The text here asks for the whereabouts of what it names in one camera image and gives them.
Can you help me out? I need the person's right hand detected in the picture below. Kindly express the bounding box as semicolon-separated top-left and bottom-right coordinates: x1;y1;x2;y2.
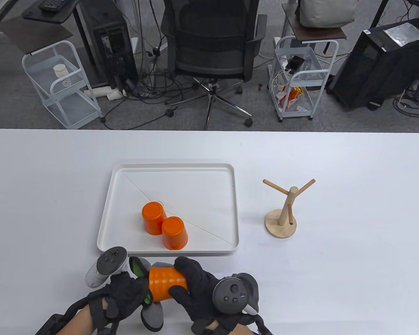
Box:
169;256;262;335

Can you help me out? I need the person's left hand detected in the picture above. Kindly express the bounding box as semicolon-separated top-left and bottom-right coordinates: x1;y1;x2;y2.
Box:
87;269;154;332

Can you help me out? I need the orange plastic cup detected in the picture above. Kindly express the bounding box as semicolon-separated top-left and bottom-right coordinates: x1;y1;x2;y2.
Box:
149;267;189;303
161;216;189;251
142;202;168;235

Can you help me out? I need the grey hand controller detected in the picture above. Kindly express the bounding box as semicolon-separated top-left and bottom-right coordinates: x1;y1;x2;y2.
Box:
212;273;259;315
86;246;128;289

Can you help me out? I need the green hand towel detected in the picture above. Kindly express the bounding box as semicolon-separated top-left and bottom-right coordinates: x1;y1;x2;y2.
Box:
128;256;175;332

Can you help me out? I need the person's right forearm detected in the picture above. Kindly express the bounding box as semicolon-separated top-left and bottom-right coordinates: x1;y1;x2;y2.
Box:
209;321;255;335

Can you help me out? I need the person's left forearm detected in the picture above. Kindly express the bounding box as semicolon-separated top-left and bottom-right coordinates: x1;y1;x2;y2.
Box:
61;307;105;335

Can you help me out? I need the wooden cup rack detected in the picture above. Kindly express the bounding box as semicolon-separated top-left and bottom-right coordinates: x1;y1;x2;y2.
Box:
263;179;316;239

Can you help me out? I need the white rectangular tray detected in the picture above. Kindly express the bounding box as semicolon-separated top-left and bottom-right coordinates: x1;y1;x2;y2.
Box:
97;163;239;257

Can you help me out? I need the white power strip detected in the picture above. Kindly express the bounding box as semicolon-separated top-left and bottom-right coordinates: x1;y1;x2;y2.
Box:
84;87;128;102

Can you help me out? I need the orange snack packet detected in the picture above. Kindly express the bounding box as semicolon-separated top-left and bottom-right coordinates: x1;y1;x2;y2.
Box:
279;87;303;109

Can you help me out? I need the white patterned container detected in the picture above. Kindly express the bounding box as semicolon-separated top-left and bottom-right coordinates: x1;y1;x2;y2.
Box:
53;64;72;87

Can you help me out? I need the black office chair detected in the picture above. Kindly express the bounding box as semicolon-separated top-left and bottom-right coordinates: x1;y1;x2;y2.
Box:
161;0;268;130

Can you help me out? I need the black power adapter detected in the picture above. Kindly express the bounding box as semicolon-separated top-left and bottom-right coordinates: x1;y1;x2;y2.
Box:
287;56;305;72

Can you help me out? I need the black computer tower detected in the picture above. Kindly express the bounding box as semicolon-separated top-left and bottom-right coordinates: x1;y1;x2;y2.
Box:
73;0;139;90
326;17;419;111

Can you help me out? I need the brown wooden board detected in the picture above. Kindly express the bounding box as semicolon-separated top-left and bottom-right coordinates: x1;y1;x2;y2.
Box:
0;17;74;55
282;3;347;42

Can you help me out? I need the dark keyboard shelf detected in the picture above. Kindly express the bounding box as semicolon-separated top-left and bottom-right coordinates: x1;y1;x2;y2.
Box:
23;0;81;24

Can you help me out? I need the black keyboard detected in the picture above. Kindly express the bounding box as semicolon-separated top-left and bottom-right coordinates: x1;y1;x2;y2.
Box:
38;0;66;13

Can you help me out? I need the grey fabric bag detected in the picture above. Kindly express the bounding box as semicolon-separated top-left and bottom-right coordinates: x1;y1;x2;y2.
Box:
295;0;356;28

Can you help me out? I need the silver foil bag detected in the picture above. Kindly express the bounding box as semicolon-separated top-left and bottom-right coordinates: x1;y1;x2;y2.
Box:
383;24;419;47

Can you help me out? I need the black wrist strap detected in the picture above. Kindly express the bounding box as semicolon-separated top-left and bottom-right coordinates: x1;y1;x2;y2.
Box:
35;313;68;335

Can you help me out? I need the white wire cart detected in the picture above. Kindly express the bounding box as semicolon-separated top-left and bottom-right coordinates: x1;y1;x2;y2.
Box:
268;36;339;122
22;40;106;129

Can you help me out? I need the tangle of black floor cables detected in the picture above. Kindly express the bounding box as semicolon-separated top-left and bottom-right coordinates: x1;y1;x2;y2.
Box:
101;45;203;130

